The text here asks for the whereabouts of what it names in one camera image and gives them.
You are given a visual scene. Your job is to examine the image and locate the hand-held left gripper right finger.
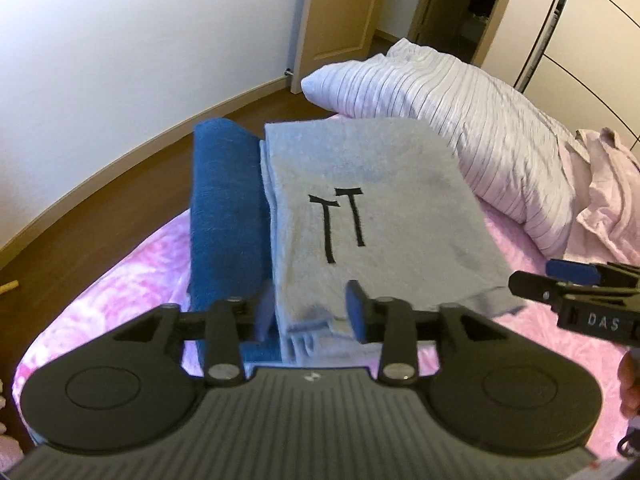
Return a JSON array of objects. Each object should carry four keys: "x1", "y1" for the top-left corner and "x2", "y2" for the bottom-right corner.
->
[{"x1": 345, "y1": 280, "x2": 506, "y2": 386}]

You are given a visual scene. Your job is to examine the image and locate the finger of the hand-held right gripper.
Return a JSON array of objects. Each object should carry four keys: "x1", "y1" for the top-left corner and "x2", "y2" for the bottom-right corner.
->
[
  {"x1": 508, "y1": 270, "x2": 601, "y2": 306},
  {"x1": 546, "y1": 258, "x2": 640, "y2": 289}
]

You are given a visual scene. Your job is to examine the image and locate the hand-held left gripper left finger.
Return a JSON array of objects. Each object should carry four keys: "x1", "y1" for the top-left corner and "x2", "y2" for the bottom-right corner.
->
[{"x1": 112, "y1": 299, "x2": 274, "y2": 387}]

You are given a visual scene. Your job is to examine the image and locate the blue garment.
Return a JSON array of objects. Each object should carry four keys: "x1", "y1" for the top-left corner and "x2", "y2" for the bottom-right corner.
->
[{"x1": 188, "y1": 118, "x2": 277, "y2": 357}]

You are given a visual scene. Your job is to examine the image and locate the grey-blue shirt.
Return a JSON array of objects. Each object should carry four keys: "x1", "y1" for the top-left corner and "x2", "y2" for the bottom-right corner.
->
[{"x1": 259, "y1": 119, "x2": 526, "y2": 366}]

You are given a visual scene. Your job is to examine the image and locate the person's right hand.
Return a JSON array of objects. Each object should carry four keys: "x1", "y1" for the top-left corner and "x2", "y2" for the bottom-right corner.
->
[{"x1": 618, "y1": 352, "x2": 640, "y2": 419}]

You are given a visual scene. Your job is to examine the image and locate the pale pink blanket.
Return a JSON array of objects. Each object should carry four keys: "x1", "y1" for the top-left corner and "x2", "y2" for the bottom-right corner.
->
[{"x1": 565, "y1": 127, "x2": 640, "y2": 267}]

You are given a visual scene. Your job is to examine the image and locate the pink floral bed sheet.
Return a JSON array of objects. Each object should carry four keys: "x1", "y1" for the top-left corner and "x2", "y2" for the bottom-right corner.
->
[{"x1": 12, "y1": 200, "x2": 640, "y2": 461}]

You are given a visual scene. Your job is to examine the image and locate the light pink crumpled blanket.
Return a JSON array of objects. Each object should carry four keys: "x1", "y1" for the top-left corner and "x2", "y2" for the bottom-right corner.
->
[{"x1": 300, "y1": 37, "x2": 589, "y2": 262}]

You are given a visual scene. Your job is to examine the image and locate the white wardrobe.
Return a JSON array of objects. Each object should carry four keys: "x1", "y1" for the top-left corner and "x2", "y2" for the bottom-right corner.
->
[{"x1": 499, "y1": 0, "x2": 640, "y2": 152}]

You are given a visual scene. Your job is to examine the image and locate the wooden door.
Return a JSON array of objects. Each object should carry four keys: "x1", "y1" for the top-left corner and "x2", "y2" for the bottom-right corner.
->
[{"x1": 290, "y1": 0, "x2": 389, "y2": 95}]

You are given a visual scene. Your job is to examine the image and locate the wooden door frame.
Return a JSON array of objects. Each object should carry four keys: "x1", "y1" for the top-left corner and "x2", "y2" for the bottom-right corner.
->
[{"x1": 409, "y1": 0, "x2": 524, "y2": 69}]

